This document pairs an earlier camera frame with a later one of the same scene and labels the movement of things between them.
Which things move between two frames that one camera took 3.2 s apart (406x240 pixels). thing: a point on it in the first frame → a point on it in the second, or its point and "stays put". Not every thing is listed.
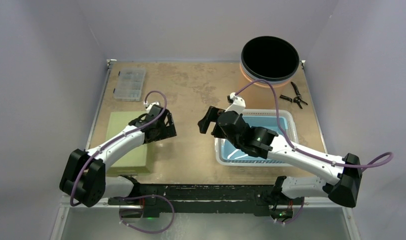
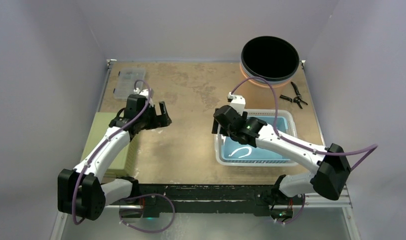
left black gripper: [168, 131] → [159, 121]
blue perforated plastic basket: [230, 151] stays put
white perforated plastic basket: [227, 154] stays put
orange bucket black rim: [269, 62] stays put
